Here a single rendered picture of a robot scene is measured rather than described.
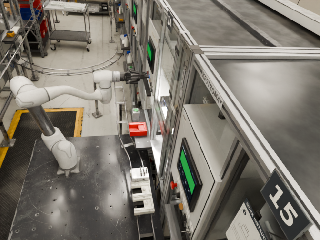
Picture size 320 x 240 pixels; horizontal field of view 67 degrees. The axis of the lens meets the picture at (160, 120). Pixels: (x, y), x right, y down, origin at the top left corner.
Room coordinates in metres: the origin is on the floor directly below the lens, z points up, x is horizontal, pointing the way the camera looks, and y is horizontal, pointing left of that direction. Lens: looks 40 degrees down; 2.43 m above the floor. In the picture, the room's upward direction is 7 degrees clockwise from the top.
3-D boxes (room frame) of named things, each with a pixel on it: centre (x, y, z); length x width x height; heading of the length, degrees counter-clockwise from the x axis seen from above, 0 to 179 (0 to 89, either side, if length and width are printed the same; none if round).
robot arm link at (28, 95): (1.25, 0.87, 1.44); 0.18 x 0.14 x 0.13; 139
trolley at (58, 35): (5.12, 2.19, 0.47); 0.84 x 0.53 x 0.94; 99
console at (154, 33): (1.79, 0.02, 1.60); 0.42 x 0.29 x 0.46; 15
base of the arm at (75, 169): (1.30, 0.74, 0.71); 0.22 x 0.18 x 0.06; 15
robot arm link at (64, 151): (1.32, 0.76, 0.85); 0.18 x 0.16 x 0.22; 49
